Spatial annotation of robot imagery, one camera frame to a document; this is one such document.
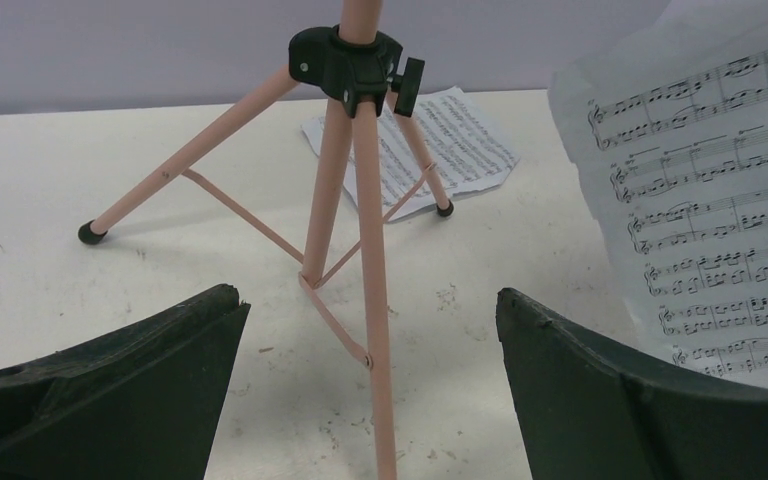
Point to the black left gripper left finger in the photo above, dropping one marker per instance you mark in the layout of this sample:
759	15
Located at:
140	402

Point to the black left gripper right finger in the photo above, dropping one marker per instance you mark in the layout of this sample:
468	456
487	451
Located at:
590	407

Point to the white sheet music paper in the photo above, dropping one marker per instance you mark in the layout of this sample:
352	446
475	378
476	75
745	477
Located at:
669	133
470	153

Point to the pink perforated music stand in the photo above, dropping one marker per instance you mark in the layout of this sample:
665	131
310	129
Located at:
362	72

